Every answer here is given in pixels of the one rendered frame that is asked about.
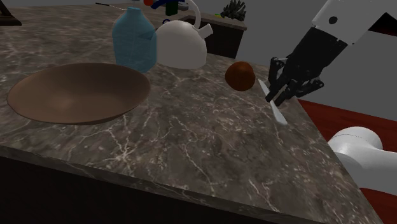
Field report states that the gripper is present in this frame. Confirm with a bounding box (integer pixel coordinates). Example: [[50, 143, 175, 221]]
[[265, 27, 349, 107]]

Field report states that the white knife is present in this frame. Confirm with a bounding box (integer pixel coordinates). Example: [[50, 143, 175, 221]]
[[257, 78, 289, 127]]

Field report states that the brown round fruit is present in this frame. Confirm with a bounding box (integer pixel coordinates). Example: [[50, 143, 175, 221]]
[[225, 61, 256, 92]]

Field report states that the red robot stand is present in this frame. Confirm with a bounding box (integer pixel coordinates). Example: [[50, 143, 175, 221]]
[[296, 99, 397, 224]]

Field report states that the white kettle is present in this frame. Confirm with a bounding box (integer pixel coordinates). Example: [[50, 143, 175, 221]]
[[155, 0, 214, 70]]

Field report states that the blue bottle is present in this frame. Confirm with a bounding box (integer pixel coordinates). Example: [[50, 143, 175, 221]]
[[111, 6, 158, 74]]

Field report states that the brown shallow bowl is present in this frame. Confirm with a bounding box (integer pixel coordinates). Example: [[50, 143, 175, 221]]
[[6, 62, 152, 126]]

